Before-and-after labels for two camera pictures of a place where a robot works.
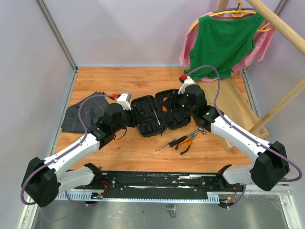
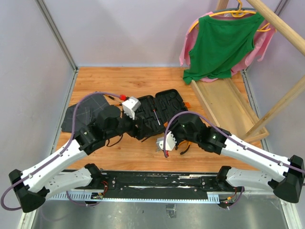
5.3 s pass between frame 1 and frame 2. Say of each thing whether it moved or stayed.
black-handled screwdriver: stayed
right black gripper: moved
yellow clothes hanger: stayed
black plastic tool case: stayed
